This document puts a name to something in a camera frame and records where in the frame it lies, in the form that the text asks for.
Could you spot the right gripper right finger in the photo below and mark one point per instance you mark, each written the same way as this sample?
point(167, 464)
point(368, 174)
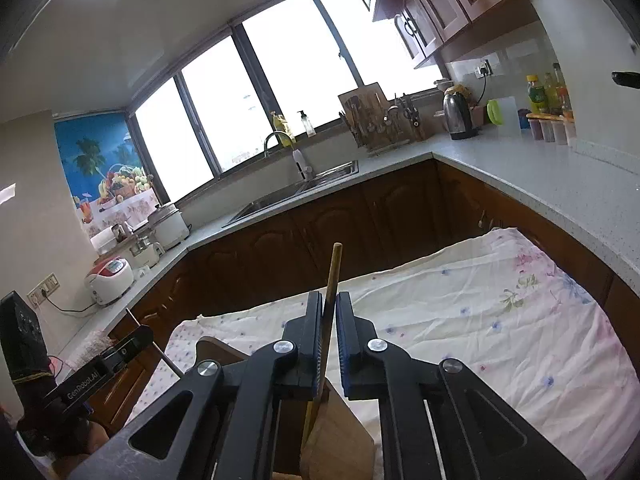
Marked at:
point(439, 421)

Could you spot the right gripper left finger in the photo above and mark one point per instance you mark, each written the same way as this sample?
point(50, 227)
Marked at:
point(166, 440)

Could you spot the steel chopstick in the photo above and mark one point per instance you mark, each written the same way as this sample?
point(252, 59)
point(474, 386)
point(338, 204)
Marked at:
point(163, 356)

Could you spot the wooden chopstick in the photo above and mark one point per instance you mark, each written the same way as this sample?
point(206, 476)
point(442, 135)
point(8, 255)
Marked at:
point(325, 338)

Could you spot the steel kitchen sink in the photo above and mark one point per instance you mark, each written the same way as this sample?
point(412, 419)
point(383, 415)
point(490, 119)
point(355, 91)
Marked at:
point(327, 179)

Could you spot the left hand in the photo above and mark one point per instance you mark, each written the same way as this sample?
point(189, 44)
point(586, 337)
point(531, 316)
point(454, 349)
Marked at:
point(33, 452)

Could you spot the pink dish towel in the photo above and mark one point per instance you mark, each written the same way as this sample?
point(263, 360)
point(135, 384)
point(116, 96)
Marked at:
point(93, 345)

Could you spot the wooden utensil holder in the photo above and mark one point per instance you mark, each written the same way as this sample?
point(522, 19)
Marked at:
point(320, 419)

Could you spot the white red rice cooker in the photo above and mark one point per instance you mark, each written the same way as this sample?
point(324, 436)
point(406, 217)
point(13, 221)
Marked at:
point(109, 280)

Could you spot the white floral tablecloth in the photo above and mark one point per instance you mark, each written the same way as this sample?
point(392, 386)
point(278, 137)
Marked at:
point(506, 310)

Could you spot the small white appliance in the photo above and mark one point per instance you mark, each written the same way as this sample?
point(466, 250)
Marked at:
point(143, 252)

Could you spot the white tall cooker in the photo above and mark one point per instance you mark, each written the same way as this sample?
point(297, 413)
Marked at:
point(168, 226)

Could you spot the fruit beach poster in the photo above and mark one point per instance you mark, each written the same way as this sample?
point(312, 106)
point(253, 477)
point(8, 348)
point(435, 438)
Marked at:
point(104, 172)

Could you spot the lower wooden cabinets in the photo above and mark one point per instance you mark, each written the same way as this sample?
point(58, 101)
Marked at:
point(382, 223)

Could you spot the chrome sink faucet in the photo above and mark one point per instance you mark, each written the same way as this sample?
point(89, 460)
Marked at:
point(302, 165)

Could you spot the yellow dish soap bottle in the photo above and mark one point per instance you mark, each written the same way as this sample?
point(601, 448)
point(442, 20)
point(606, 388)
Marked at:
point(280, 126)

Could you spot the clear soap dispenser bottle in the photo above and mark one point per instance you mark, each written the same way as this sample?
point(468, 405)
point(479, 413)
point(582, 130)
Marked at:
point(309, 128)

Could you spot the steel electric kettle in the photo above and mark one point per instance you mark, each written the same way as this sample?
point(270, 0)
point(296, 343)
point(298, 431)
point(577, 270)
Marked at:
point(458, 115)

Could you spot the spice jar rack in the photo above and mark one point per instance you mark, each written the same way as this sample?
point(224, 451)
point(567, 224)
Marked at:
point(559, 129)

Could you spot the green lid white container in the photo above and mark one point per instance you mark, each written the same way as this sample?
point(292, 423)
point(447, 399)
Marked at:
point(503, 114)

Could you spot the knife block with knives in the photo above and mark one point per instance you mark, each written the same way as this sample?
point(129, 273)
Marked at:
point(411, 114)

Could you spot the wooden cutting board rack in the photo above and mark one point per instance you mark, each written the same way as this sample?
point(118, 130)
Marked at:
point(366, 112)

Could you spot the yellow oil bottle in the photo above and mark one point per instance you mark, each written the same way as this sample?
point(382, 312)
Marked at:
point(536, 94)

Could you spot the wall power outlet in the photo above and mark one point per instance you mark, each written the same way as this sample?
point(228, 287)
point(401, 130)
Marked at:
point(43, 290)

